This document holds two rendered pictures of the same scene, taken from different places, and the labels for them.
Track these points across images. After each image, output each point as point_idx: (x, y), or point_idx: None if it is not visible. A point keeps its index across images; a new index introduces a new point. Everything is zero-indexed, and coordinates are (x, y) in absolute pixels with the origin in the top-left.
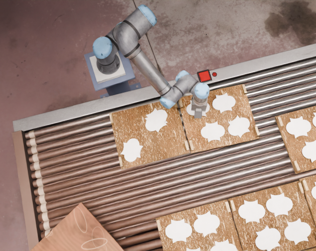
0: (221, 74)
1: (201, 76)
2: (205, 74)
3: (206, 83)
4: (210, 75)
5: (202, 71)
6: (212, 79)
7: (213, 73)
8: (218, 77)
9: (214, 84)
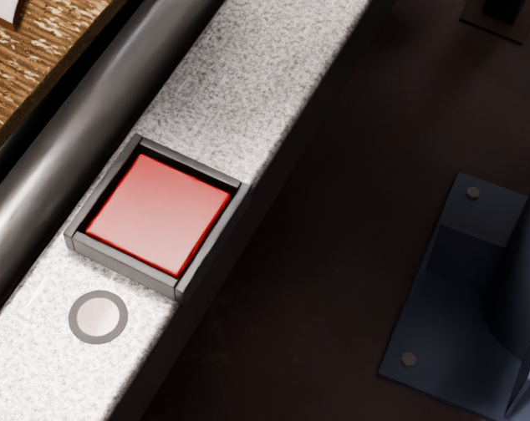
0: (39, 367)
1: (175, 185)
2: (169, 226)
3: (89, 190)
4: (114, 248)
5: (216, 224)
6: (68, 234)
7: (114, 317)
8: (33, 319)
9: (18, 231)
